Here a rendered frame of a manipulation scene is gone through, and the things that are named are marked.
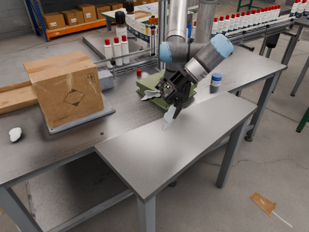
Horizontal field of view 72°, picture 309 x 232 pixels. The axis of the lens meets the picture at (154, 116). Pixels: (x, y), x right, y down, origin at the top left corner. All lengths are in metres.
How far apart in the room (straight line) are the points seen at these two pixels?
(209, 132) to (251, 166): 1.11
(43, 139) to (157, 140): 0.57
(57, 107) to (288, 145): 2.18
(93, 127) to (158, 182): 0.48
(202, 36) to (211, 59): 0.49
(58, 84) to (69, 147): 0.30
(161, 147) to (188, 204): 0.88
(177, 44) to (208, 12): 0.36
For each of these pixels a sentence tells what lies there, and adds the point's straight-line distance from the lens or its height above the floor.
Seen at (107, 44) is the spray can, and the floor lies 1.05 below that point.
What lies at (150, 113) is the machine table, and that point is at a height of 0.83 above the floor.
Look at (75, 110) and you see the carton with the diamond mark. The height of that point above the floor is 0.91.
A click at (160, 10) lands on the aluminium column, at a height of 1.25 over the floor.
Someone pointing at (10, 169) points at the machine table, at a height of 0.83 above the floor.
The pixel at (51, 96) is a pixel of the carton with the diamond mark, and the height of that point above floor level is 1.03.
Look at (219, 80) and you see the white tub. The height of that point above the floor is 0.88.
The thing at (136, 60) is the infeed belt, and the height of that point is 0.88.
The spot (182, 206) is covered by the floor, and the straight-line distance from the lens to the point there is 1.82.
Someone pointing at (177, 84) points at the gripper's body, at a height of 1.23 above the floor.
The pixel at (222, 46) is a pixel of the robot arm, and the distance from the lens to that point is 0.71.
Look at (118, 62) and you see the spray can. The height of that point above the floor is 0.91.
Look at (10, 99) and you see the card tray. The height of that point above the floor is 0.83.
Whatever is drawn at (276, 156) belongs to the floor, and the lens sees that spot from 2.40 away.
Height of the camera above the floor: 1.59
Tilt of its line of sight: 39 degrees down
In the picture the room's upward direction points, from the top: straight up
